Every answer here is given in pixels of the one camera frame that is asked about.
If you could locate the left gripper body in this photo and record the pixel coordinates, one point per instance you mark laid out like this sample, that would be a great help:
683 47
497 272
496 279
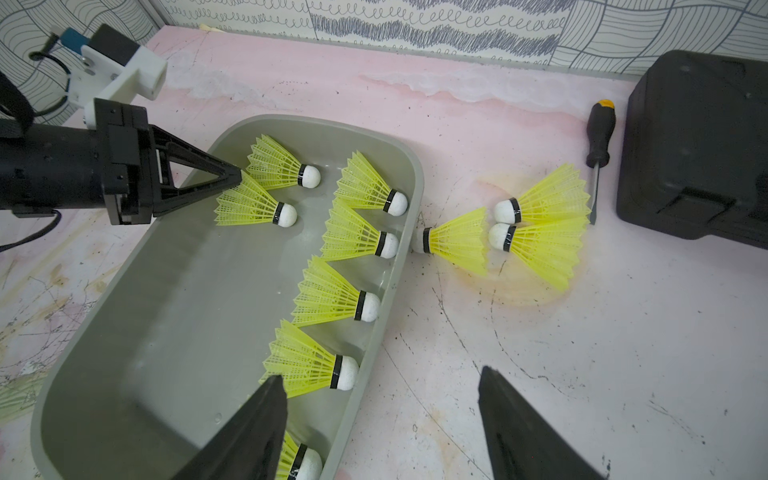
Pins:
59 168

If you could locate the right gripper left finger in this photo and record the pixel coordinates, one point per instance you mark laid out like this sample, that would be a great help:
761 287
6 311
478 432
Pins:
249 445

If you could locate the black plastic tool case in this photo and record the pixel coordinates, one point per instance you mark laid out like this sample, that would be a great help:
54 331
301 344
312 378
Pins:
694 158

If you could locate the grey plastic storage box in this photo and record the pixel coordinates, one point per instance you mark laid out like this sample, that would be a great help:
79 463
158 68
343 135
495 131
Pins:
176 344

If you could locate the black handled screwdriver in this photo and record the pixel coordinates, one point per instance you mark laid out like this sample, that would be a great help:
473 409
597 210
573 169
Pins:
600 128

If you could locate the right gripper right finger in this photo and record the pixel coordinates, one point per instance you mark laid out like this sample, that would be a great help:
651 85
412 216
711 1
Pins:
521 443

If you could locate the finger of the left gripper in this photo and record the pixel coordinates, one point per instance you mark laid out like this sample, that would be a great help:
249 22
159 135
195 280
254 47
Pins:
168 198
172 150

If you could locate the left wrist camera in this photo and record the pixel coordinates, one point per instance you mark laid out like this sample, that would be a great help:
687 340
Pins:
113 67

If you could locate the yellow shuttlecock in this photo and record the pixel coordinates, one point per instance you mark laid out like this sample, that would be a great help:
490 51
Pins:
550 250
306 366
362 187
249 203
298 461
274 167
348 235
461 241
326 296
559 196

